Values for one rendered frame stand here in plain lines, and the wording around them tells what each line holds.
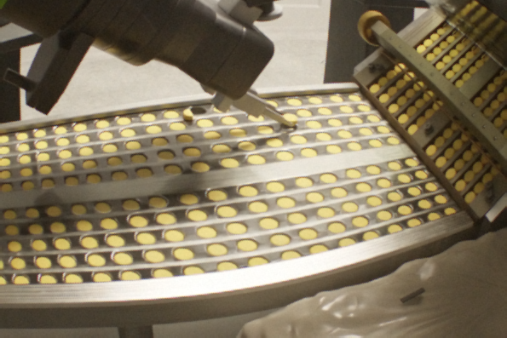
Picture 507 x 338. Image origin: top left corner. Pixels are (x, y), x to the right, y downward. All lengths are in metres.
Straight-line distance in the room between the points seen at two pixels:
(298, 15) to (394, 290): 2.89
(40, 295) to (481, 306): 0.25
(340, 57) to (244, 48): 0.78
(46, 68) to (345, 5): 0.82
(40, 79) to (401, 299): 0.26
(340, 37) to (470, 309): 0.91
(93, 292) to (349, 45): 0.89
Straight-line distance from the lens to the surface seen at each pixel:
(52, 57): 0.42
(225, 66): 0.44
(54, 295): 0.36
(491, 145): 0.47
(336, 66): 1.23
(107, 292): 0.36
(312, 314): 0.33
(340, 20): 1.19
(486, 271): 0.38
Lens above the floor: 1.21
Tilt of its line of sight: 31 degrees down
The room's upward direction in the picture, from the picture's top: 6 degrees clockwise
